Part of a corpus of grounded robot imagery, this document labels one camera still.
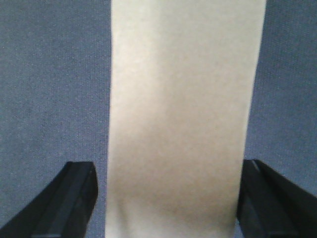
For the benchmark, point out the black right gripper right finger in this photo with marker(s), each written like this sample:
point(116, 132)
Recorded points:
point(271, 206)

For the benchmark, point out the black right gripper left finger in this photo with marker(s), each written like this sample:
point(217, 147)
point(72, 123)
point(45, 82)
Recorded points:
point(62, 210)

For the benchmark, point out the brown cardboard box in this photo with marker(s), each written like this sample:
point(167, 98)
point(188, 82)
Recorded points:
point(181, 85)

